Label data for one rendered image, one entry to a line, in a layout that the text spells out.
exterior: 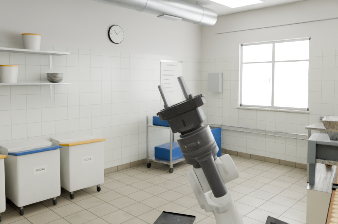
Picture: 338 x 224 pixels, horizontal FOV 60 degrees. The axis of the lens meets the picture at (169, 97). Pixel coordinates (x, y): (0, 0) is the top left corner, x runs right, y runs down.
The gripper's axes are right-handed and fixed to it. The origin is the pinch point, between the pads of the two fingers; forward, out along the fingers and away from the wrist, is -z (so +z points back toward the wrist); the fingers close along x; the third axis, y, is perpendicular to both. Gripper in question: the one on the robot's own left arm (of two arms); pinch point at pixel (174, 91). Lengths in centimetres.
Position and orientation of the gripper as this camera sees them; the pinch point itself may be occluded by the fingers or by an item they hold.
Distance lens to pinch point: 72.8
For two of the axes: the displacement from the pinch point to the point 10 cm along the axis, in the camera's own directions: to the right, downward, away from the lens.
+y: -3.0, 1.8, -9.4
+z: 4.0, 9.1, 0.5
